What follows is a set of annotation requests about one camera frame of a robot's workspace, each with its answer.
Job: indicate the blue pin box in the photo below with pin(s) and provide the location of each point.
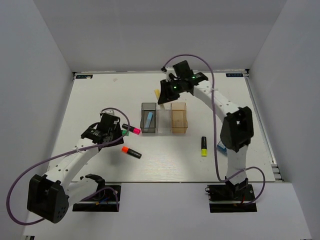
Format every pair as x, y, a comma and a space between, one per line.
222, 148

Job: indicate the left corner label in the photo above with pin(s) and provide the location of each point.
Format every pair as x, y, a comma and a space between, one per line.
84, 76

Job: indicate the clear transparent container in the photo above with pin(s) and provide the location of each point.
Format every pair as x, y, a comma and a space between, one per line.
163, 120

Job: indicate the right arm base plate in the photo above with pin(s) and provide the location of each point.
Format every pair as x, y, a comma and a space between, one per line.
221, 199

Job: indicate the pink highlighter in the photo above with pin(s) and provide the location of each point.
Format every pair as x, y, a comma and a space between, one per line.
132, 129

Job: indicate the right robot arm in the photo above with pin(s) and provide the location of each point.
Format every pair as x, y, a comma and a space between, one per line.
237, 122

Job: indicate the grey transparent container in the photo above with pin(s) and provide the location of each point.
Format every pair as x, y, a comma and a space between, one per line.
147, 107

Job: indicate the yellow highlighter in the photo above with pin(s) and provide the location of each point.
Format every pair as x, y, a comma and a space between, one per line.
204, 150

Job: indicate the orange transparent container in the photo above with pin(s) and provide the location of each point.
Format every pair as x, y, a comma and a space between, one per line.
179, 123

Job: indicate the blue eraser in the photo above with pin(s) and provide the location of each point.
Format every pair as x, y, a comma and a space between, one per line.
148, 120

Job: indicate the orange highlighter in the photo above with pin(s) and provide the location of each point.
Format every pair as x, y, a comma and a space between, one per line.
131, 152

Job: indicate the green highlighter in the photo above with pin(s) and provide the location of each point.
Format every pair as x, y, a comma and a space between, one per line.
125, 132

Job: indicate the right corner label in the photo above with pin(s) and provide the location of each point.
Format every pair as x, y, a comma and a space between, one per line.
234, 75

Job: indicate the corner label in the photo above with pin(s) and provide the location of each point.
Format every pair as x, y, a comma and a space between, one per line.
84, 76
234, 75

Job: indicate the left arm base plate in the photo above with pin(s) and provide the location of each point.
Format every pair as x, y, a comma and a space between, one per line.
104, 202

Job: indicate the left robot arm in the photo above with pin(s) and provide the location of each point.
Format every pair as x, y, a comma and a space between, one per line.
51, 195

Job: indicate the yellow eraser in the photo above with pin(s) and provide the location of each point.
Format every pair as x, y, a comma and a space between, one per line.
157, 94

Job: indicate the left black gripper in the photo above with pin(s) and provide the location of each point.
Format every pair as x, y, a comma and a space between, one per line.
118, 131

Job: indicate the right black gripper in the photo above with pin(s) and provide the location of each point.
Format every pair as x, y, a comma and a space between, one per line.
165, 95

